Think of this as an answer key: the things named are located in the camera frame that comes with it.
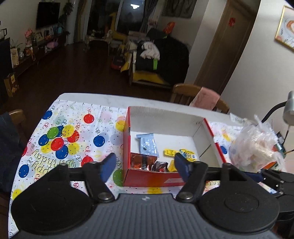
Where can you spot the wooden chair left side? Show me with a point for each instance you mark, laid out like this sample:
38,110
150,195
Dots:
18,118

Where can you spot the light blue snack packet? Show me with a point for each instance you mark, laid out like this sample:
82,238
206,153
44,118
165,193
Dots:
147,144

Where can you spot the yellow giraffe toy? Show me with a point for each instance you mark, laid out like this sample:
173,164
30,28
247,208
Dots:
117,35

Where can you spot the framed wall picture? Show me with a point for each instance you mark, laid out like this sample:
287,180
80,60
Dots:
285,30

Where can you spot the red cardboard box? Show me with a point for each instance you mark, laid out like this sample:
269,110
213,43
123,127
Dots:
172,131

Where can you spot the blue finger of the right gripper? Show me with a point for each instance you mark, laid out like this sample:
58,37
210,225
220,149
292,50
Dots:
257,177

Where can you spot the silver triangular chocolate packet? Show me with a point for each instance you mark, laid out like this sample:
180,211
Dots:
159,166

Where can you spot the clear plastic bag of snacks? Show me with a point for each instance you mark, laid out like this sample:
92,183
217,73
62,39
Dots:
253,148

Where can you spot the brown foil snack packet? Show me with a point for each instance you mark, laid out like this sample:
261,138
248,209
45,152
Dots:
142,162

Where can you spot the small yellow snack packet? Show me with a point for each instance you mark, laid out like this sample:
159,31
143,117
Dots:
172,167

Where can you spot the orange toy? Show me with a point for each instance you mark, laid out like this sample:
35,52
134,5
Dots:
272,166

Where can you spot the balloon birthday tablecloth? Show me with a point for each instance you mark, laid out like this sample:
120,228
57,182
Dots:
58,192

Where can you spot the pink cloth on chair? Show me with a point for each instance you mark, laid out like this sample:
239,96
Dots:
205,99

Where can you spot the yellow minion candy packet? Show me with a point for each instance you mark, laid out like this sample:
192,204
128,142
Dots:
189,155

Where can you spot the wall television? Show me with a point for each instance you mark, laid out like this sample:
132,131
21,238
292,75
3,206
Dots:
47,14

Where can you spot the wooden chair far side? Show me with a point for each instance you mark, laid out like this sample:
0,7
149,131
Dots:
183,94

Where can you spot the wooden chair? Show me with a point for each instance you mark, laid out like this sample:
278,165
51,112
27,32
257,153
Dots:
183,94
18,118

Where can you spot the white garment on sofa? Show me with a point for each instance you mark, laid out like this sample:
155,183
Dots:
150,51

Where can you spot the blue jeans on chair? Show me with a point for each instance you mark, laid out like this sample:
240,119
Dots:
12,148

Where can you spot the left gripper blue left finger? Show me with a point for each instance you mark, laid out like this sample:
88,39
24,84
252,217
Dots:
107,167

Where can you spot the black sofa with clothes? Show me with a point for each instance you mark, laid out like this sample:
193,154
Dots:
172,67

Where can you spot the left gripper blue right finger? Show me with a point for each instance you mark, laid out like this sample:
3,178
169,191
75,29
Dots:
183,166

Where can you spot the wooden door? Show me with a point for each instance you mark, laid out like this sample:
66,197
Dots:
227,46

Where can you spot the dark sideboard cabinet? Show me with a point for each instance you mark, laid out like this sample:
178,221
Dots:
5,65

